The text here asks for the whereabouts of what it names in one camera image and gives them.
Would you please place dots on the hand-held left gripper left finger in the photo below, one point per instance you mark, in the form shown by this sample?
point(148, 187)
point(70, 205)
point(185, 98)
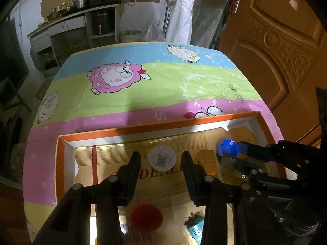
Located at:
point(135, 173)

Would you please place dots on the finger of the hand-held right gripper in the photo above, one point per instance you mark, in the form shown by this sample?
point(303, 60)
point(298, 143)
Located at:
point(230, 162)
point(244, 148)

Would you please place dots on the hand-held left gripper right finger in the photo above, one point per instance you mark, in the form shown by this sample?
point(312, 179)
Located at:
point(190, 181)

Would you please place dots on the blue bottle cap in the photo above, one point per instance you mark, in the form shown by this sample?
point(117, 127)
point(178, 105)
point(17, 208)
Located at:
point(226, 146)

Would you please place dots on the white cap with code print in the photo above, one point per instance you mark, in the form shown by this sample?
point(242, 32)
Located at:
point(162, 158)

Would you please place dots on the red bottle cap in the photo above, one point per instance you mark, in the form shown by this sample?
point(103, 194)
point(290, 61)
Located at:
point(146, 217)

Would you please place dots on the orange rimmed cardboard box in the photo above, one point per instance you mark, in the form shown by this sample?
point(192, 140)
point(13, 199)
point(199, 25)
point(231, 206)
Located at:
point(107, 135)

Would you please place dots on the gold cardboard liner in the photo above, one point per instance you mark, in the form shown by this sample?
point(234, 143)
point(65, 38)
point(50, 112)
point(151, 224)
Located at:
point(158, 183)

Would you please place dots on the sheep printed tablecloth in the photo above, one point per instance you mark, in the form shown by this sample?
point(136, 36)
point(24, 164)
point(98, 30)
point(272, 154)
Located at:
point(153, 89)

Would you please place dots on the carved wooden door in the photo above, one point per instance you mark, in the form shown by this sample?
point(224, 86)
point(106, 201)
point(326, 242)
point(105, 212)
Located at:
point(281, 43)

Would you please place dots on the dark folding chair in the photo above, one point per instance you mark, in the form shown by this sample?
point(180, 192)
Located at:
point(11, 122)

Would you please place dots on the white bucket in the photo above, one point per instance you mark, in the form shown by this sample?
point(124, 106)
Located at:
point(130, 35)

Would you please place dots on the white hanging sack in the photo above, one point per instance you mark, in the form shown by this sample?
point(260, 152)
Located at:
point(181, 20)

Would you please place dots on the clear plastic bag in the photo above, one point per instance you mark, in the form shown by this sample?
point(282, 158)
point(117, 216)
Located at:
point(154, 32)

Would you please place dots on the black air fryer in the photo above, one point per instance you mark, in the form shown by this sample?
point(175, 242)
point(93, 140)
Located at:
point(101, 24)

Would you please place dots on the white kitchen counter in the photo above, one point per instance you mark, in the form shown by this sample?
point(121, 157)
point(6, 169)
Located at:
point(63, 28)

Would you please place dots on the steel cooking pot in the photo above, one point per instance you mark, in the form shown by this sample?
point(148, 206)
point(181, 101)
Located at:
point(81, 2)

